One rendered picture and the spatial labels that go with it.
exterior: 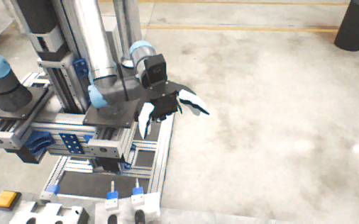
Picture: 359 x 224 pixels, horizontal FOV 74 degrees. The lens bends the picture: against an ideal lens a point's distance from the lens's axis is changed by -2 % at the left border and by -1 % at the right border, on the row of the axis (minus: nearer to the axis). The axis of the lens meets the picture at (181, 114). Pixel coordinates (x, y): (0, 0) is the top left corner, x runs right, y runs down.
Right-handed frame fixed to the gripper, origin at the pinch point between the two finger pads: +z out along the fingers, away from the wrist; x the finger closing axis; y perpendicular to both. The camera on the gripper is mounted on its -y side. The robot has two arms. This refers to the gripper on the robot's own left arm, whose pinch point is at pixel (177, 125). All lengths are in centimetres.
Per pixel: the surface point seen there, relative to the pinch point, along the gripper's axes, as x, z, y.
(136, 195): 20, -17, 55
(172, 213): 9, -8, 65
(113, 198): 30, -19, 54
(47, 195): 57, -31, 53
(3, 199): 76, -37, 52
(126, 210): 26, -13, 57
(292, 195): -82, -18, 158
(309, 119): -153, -81, 168
